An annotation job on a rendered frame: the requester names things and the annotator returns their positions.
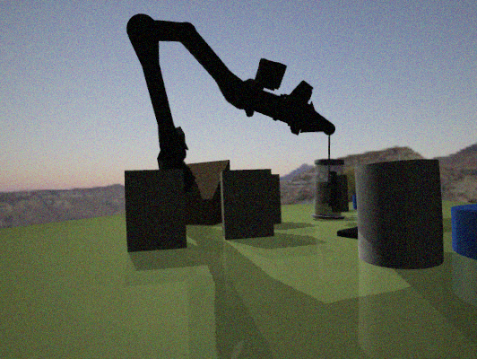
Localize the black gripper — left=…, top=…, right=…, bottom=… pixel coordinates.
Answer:
left=268, top=92, right=334, bottom=136

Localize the french press with plunger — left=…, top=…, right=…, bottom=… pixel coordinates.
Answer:
left=311, top=126, right=344, bottom=220

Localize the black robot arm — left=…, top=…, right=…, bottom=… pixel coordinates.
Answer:
left=126, top=13, right=287, bottom=192

